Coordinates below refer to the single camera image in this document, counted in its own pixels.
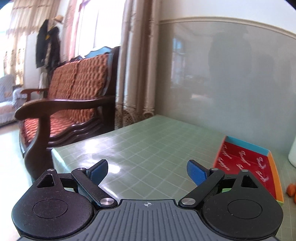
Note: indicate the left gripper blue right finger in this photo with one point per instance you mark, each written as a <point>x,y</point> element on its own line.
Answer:
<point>206,181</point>

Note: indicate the dark wooden sofa bench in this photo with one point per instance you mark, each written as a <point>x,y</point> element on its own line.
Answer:
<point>35,125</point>

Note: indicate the light covered armchair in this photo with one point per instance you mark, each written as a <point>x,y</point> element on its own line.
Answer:
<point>11,100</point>

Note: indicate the beige patterned curtain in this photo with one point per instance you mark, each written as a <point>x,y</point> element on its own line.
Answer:
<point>137,63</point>

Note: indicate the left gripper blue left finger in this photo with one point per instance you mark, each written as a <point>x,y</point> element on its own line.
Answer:
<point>88,181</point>

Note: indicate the orange quilted sofa cushion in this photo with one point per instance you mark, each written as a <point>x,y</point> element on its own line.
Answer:
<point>78,80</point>

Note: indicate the small orange fruit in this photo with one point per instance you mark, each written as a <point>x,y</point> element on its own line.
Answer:
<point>291,190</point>

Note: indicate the straw hat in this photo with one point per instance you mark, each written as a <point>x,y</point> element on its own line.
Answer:
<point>58,19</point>

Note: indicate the green checked tablecloth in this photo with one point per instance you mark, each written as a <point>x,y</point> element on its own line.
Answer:
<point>146,160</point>

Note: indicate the black jacket on rack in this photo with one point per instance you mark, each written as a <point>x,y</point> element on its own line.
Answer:
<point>48,47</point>

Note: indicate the colourful red-lined cardboard box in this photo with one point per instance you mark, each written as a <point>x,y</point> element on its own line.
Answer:
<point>235,155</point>

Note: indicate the sheer pink window curtain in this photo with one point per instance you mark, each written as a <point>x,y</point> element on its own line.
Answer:
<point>28,16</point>

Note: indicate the cream thermos jug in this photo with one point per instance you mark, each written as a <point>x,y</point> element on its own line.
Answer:
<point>292,154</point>

